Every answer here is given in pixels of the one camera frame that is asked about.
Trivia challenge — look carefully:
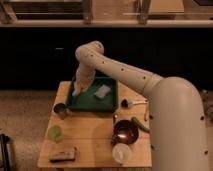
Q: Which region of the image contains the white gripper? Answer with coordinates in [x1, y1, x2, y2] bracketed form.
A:
[72, 79, 87, 96]

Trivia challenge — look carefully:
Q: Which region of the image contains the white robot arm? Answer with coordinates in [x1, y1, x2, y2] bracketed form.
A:
[75, 41, 210, 171]

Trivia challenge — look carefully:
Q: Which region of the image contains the green plastic tray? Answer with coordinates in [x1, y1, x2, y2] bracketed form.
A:
[66, 77, 118, 112]

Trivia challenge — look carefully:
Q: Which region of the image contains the small metal cup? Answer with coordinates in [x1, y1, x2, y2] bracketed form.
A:
[53, 103, 67, 119]

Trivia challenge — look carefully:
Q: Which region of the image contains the small dark bottle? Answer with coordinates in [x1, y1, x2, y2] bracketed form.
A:
[113, 114, 118, 124]

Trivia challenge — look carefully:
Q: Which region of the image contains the green plastic cup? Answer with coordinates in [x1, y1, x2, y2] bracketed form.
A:
[47, 125, 62, 143]

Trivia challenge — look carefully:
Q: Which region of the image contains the green cucumber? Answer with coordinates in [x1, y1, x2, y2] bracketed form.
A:
[131, 117, 150, 133]

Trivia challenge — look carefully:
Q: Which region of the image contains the dark metal bowl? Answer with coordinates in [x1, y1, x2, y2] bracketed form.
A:
[112, 120, 139, 145]

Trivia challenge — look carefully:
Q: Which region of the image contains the yellow banana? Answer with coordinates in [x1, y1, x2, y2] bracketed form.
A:
[144, 103, 149, 122]

